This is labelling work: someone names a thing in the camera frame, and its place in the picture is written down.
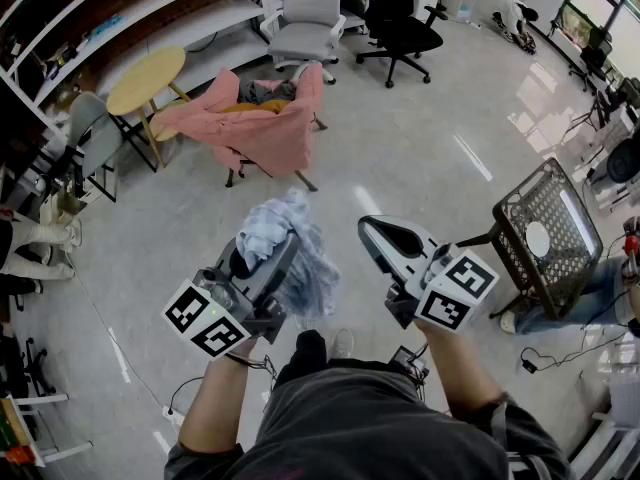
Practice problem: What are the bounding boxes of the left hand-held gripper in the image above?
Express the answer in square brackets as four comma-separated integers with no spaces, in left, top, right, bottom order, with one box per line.
[162,232,301,359]

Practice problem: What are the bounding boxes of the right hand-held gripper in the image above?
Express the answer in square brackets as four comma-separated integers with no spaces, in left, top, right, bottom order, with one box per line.
[357,214,501,334]

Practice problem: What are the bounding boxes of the light blue garment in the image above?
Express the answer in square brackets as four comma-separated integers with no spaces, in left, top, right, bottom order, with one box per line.
[234,187,342,319]

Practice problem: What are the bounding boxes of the chair with pink cover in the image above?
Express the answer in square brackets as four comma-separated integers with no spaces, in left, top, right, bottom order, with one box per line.
[149,61,329,193]

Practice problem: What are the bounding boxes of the person's left forearm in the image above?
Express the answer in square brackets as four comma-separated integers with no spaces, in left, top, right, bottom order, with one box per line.
[177,337,257,455]

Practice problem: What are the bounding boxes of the person's right forearm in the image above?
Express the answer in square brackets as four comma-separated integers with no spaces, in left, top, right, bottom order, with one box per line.
[413,317,507,419]

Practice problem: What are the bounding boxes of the person's black trouser leg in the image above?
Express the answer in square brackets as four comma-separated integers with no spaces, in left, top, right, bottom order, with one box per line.
[274,329,329,385]

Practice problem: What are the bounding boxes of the person's white shoe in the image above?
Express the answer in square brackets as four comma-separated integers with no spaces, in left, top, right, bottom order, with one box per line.
[329,327,356,360]

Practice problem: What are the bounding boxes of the small black box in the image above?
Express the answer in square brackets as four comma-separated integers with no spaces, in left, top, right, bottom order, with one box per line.
[389,345,431,382]

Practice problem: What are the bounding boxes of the black plastic laundry basket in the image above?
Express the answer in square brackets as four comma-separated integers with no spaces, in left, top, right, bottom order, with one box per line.
[455,157,605,322]

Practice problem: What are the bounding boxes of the orange cushion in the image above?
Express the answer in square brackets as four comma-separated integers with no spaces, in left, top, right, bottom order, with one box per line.
[218,98,292,116]

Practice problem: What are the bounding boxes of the small round wooden stool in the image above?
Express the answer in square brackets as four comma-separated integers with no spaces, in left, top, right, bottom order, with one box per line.
[148,98,189,143]

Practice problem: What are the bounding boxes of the gray garment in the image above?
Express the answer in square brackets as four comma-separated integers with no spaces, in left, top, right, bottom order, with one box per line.
[236,79,297,105]

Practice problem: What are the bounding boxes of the white power strip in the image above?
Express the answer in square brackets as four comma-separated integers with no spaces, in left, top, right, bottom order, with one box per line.
[161,404,187,428]

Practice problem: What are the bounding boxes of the person's dark gray shirt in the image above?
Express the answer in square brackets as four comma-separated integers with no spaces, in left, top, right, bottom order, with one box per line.
[163,357,572,480]

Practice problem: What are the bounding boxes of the gray chair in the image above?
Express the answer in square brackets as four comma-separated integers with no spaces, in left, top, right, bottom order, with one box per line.
[63,91,124,204]

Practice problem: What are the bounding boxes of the round wooden table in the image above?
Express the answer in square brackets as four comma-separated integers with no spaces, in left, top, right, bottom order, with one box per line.
[105,45,192,170]

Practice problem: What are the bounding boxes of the black office chair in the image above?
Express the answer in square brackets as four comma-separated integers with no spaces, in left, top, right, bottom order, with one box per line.
[355,0,450,90]

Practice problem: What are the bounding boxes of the red tool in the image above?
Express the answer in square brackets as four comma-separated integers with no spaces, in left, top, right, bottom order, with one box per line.
[622,217,640,272]

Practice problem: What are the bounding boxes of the black round wheel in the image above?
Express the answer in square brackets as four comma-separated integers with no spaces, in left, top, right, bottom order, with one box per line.
[606,136,640,185]

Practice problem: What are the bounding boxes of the white office chair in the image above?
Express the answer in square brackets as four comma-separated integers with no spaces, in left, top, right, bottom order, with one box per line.
[259,0,348,86]

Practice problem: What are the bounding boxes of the black chair base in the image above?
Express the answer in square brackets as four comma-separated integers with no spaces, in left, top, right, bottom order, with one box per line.
[0,334,57,399]

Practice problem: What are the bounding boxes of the black desk chair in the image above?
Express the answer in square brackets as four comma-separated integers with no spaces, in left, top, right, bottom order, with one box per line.
[568,26,615,93]

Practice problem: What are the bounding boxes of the white shelving unit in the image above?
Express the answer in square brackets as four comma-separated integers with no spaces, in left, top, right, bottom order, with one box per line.
[0,0,371,137]

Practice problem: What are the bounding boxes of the white metal rack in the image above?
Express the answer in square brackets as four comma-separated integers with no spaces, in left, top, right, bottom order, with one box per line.
[0,391,94,469]

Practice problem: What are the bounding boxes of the large window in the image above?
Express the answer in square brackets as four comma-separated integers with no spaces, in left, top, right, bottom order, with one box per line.
[558,0,640,80]

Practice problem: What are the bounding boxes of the white cable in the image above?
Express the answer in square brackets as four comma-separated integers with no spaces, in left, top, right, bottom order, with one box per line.
[63,256,171,415]

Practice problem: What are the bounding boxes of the black cable with adapter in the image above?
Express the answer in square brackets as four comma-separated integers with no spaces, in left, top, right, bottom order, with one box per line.
[519,325,629,375]

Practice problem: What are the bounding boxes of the white frame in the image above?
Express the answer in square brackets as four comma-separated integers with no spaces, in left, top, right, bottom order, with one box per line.
[569,376,640,480]

